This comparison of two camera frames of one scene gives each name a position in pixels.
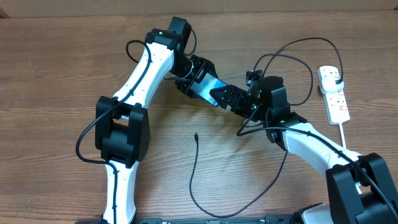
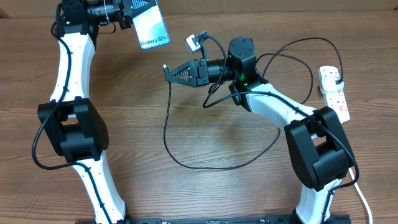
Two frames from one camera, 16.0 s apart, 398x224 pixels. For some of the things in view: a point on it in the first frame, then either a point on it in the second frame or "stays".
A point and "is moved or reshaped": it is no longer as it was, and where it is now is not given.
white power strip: (336, 102) stays
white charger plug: (328, 84) stays
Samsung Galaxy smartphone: (203, 83) is moved or reshaped
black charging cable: (277, 53) -> (270, 56)
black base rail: (267, 219) stays
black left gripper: (183, 84) -> (124, 18)
